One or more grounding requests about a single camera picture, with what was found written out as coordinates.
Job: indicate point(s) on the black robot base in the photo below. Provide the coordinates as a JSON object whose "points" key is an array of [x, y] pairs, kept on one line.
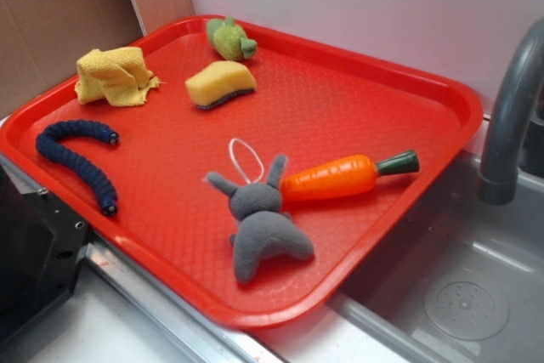
{"points": [[42, 241]]}

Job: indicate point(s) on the orange plastic toy carrot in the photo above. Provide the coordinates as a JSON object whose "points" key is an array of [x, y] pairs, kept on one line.
{"points": [[348, 176]]}

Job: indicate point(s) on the red plastic tray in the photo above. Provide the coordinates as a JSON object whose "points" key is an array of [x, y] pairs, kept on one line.
{"points": [[313, 103]]}

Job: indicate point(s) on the yellow sponge with grey pad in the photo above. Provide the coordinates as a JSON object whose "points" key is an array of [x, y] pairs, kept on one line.
{"points": [[218, 83]]}

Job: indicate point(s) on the grey plastic sink basin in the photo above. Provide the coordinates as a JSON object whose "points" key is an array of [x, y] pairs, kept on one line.
{"points": [[456, 279]]}

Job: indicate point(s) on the grey plush bunny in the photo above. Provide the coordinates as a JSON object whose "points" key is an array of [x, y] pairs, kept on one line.
{"points": [[263, 230]]}

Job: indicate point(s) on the grey sink faucet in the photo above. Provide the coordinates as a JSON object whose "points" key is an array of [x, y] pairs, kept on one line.
{"points": [[514, 139]]}

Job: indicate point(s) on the brown cardboard panel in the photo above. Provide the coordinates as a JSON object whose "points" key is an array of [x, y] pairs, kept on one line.
{"points": [[41, 40]]}

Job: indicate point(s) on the green plush toy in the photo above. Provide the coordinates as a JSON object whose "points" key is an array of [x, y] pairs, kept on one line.
{"points": [[230, 40]]}

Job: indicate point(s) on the yellow crumpled cloth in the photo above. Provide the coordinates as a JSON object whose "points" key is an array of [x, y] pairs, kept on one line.
{"points": [[120, 76]]}

